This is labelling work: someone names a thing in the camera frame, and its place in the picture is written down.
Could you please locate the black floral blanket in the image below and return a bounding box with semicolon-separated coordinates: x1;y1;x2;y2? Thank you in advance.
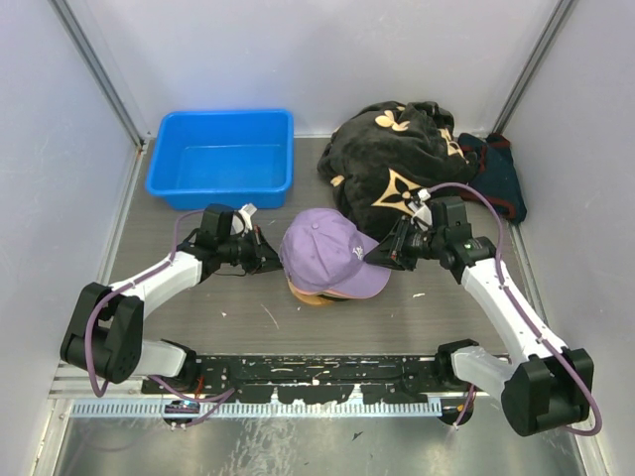
317;101;478;241

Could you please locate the white slotted cable duct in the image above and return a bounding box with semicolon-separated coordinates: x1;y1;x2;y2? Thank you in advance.
69;397;443;418

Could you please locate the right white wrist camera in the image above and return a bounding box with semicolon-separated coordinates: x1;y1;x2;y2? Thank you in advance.
407;188;433;231

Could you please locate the purple cable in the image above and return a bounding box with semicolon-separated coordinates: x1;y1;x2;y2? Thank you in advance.
84;210;239;428
421;181;604;437

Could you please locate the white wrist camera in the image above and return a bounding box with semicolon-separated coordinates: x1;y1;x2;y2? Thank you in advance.
231;203;257;238
407;188;433;231

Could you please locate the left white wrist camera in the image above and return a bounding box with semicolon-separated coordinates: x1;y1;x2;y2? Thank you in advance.
231;203;257;238

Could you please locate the blue plastic bin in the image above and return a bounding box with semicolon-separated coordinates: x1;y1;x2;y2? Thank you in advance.
145;109;294;210

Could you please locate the pink cap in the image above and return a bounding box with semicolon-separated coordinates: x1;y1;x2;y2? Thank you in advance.
288;282;348;301

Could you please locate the aluminium front rail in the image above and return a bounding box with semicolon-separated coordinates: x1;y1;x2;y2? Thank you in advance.
48;356;589;398

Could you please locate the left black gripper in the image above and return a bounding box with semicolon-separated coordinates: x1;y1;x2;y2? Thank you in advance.
219;225;290;276

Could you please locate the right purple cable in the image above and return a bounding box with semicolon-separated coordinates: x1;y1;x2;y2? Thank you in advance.
421;181;604;437

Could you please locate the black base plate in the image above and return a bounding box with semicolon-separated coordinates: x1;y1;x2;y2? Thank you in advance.
167;355;471;405

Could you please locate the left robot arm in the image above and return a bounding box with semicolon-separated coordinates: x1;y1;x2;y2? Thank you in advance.
60;203;282;395

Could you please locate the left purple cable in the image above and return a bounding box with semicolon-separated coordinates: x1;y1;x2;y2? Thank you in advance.
84;210;239;428

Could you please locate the purple LA cap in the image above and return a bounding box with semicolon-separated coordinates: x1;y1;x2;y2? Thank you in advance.
279;208;391;300

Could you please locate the wooden hat stand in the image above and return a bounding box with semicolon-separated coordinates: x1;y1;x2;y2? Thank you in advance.
293;293;335;306

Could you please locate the navy cloth red trim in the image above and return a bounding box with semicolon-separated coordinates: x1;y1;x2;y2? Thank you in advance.
457;133;527;225

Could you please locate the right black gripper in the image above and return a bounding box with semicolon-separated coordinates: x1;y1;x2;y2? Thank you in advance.
363;216;445;272

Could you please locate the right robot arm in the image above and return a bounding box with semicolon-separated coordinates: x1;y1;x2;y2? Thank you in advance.
365;190;597;436

